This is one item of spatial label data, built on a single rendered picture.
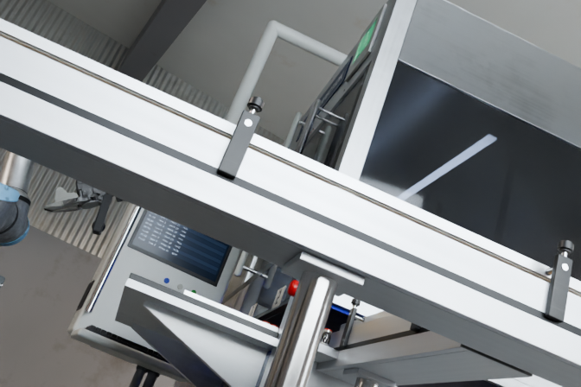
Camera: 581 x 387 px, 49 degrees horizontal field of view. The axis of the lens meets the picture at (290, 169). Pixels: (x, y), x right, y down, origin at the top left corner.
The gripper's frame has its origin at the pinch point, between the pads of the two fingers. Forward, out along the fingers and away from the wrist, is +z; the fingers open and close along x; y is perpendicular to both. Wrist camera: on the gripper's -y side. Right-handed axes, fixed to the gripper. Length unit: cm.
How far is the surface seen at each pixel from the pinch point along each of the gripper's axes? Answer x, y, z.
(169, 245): -71, -5, -45
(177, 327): 19, -41, -23
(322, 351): 45, -56, -49
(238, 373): 20, -57, -35
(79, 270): -330, 35, -27
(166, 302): 27.1, -35.4, -20.4
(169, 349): -30, -45, -28
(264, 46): -77, 81, -114
